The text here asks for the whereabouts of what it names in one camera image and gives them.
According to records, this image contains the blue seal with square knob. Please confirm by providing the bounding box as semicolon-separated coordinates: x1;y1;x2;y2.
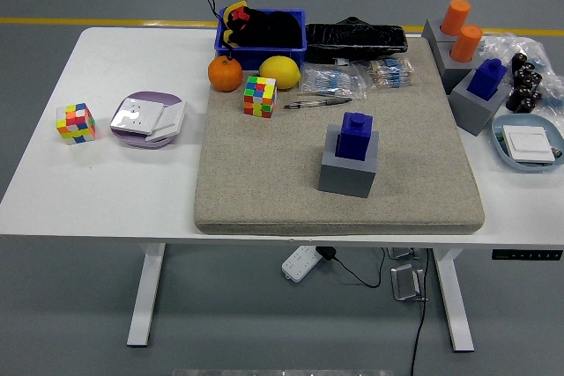
334;111;375;162
466;58;508;102

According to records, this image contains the grey cube seal holder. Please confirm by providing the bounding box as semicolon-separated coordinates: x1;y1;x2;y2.
421;18;462;45
449;68;515;137
434;39;481;96
316;124;380;199

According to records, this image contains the orange cylinder seal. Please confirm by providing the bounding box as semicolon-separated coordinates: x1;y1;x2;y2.
440;0;472;37
449;25;484;63

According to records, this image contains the grey-brown mat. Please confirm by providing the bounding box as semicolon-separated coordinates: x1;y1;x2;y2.
193;36;486;236

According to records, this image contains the large colourful puzzle cube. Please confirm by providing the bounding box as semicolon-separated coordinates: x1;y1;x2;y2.
243;75;278;120

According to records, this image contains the black and clear pen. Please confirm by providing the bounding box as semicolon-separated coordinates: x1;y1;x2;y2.
284;97;354;110

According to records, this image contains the clear blue pen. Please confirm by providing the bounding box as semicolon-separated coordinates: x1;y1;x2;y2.
297;90;349;100

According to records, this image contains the yellow lemon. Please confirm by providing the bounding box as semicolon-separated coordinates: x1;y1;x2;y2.
258;55;302;90

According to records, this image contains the clear bag of blue resistors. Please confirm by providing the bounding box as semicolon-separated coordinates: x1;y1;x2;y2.
301;63;369;102

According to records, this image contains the white power strip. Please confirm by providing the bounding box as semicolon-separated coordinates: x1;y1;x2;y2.
281;245;322;284

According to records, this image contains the orange fruit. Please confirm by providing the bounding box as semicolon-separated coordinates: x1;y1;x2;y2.
207;56;244;93

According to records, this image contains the blue plastic bin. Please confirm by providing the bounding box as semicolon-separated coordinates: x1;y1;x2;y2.
213;8;308;72

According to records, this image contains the black fabric bundle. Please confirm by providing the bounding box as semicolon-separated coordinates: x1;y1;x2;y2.
237;9;305;49

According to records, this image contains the clear bag of tan resistors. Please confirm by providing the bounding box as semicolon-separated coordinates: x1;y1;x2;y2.
365;57;415;91

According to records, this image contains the black plastic-wrapped long bar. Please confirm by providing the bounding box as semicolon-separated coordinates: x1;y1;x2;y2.
303;15;409;64

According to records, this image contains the purple plate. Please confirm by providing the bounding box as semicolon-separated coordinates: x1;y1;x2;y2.
109;91;186;150

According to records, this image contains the white table leg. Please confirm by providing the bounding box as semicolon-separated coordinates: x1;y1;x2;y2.
431;247;476;353
126;242;167;348

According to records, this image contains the small colourful puzzle cube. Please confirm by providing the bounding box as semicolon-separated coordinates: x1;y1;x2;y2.
56;102;97;146

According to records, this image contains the blue-grey plate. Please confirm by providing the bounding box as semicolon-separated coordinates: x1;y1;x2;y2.
490;114;564;173

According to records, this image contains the bunch of black capacitors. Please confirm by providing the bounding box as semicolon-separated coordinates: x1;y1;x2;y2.
505;53;544;114

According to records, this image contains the clear plastic bag of parts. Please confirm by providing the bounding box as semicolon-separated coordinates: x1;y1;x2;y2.
478;32;564;115

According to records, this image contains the black table control panel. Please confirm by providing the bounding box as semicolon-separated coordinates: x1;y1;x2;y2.
492;250;564;262

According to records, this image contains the black plug with cable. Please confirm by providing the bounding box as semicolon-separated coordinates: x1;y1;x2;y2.
315;246;387;289

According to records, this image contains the white switch panel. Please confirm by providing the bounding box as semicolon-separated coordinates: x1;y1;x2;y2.
145;101;187;143
501;126;557;165

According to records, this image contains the silver metal bracket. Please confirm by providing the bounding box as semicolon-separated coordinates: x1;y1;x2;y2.
390;263;429;303
386;247;419;261

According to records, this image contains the yellow black gadget with strap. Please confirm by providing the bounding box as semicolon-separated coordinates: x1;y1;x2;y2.
205;0;250;64

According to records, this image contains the white wall socket panel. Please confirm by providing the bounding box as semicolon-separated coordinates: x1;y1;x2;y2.
109;97;165;135

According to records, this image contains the black cable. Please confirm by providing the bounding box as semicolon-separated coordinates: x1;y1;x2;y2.
409;247;431;376

